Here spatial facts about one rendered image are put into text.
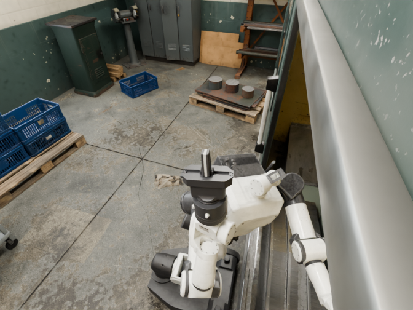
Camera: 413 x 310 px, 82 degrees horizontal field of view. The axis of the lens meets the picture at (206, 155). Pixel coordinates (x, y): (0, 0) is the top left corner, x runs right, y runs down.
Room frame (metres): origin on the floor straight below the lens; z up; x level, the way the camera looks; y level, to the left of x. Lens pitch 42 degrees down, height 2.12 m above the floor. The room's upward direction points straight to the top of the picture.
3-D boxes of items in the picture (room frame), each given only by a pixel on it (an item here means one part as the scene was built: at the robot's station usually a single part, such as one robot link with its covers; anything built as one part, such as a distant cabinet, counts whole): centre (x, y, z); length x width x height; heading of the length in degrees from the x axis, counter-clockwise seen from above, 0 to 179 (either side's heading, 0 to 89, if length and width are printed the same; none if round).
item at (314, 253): (0.38, -0.42, 1.20); 0.19 x 0.10 x 0.11; 6
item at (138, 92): (4.15, 1.26, 0.11); 0.62 x 0.42 x 0.22; 137
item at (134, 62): (5.40, 1.65, 0.57); 0.47 x 0.37 x 1.14; 130
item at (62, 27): (4.20, 2.13, 0.59); 0.57 x 0.52 x 1.17; 160
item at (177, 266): (0.73, 0.14, 0.28); 0.21 x 0.20 x 0.13; 76
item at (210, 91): (3.68, -0.42, 0.19); 1.20 x 0.80 x 0.38; 59
